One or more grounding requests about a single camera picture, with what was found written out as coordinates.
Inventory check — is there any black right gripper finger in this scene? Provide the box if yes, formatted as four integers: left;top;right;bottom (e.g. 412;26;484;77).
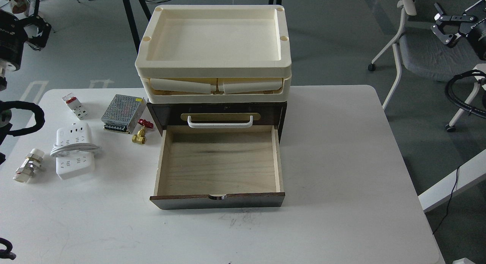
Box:
434;3;477;26

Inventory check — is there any thin black floor cable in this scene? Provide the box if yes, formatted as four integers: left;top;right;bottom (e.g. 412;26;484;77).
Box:
432;166;461;235

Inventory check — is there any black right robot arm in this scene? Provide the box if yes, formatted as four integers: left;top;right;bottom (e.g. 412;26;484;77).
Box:
431;0;486;60

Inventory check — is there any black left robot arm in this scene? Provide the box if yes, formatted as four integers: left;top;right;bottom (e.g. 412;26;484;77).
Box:
0;10;52;91

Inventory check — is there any white red circuit breaker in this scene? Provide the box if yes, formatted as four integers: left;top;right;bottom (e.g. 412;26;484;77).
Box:
62;93;87;120

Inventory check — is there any brass valve red handle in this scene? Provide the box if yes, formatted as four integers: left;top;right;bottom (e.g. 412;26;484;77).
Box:
131;119;153;144

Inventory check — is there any metal mesh power supply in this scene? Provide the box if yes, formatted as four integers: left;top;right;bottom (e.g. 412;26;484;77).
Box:
101;94;147;134

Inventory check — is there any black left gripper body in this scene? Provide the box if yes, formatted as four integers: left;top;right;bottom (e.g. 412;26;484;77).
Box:
23;14;52;51

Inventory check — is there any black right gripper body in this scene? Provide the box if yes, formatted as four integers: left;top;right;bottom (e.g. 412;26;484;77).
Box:
431;0;486;48

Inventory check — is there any white power strip with cable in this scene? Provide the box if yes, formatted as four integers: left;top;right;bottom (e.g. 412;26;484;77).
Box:
50;122;99;180

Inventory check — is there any black cable hose left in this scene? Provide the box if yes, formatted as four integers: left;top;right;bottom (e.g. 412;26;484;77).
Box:
0;101;46;137

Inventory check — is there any open wooden drawer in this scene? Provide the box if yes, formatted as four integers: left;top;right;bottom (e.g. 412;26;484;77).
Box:
150;125;286;210

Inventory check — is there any cream plastic stacked tray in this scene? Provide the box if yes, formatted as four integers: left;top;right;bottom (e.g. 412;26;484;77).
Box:
135;5;292;104

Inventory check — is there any white drawer handle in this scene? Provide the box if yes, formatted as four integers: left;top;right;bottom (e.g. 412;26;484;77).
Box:
187;115;254;129

